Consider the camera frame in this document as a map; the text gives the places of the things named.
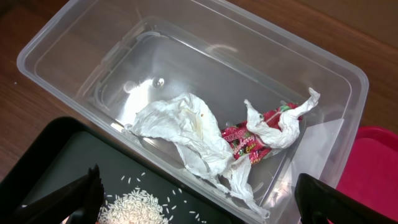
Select red candy wrapper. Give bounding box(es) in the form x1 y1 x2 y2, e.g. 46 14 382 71
221 103 298 164

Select red serving tray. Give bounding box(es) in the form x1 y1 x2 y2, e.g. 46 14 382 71
328 126 397 221

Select twisted white tissue piece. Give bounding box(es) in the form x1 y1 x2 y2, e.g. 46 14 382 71
244 88 320 149

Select clear plastic waste bin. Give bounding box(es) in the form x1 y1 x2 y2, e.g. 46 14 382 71
17 1 369 223

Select pile of white rice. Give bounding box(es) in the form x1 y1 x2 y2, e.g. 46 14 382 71
96 185 177 224

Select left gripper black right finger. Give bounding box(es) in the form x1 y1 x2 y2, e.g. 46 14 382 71
294 173 397 224

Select black plastic tray bin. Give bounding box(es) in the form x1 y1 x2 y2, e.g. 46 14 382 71
1 117 239 223

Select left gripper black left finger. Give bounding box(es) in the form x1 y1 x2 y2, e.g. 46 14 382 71
9 165 104 224

